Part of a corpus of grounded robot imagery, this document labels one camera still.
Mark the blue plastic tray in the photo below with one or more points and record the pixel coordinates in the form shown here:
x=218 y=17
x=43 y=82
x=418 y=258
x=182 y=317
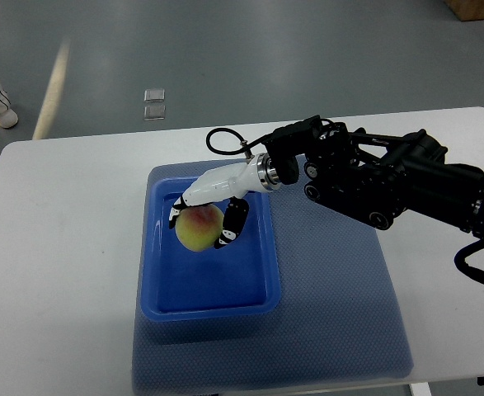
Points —
x=178 y=285

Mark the yellow red peach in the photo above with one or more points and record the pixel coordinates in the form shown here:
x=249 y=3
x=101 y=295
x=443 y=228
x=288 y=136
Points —
x=197 y=228

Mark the brown cardboard box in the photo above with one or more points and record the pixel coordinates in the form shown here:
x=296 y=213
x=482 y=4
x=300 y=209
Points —
x=467 y=10

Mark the metal floor plate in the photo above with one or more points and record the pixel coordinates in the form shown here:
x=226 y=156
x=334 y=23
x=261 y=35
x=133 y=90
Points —
x=154 y=112
x=154 y=95

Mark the lower metal floor plate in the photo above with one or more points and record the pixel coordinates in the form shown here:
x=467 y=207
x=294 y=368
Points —
x=154 y=112

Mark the blue-grey textured mat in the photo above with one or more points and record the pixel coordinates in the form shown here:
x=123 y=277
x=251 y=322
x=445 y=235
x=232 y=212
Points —
x=337 y=320

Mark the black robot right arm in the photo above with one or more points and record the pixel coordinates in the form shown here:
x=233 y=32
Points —
x=374 y=178

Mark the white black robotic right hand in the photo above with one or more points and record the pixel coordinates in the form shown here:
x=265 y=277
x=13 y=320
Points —
x=226 y=188

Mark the upper metal floor plate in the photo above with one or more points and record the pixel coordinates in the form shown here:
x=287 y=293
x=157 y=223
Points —
x=154 y=95

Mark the white table leg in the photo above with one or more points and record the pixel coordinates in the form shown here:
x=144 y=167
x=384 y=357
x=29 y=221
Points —
x=420 y=389

